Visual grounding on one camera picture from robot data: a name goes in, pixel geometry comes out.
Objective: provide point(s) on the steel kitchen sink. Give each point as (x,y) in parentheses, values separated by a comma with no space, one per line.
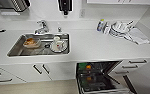
(16,50)

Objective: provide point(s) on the white wall outlet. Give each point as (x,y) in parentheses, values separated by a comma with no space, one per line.
(82,13)

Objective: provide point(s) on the grey paper towel dispenser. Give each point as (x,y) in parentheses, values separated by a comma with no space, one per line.
(19,4)

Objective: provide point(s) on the brown orange dish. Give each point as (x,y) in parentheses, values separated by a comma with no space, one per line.
(31,42)

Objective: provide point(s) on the small orange plastic bowl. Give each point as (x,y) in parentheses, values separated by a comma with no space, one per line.
(88,67)

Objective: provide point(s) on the black wall soap dispenser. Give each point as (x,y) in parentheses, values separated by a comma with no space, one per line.
(64,6)

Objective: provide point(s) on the kitchen counter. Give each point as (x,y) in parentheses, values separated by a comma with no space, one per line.
(91,46)

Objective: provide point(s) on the white cup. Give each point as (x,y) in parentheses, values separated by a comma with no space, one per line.
(58,45)

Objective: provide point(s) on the small blue bottle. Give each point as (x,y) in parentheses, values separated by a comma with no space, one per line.
(101,25)

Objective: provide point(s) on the white three-door wall cabinet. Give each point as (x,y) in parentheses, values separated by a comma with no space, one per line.
(124,1)

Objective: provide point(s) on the chrome faucet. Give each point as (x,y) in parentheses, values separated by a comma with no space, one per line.
(41,27)

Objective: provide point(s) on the open steel dishwasher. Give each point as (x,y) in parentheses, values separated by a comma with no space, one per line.
(97,83)

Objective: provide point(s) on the white dishes stack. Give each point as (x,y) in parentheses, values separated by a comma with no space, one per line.
(119,27)

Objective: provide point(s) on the white folded cloth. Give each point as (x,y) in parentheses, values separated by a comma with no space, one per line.
(138,36)

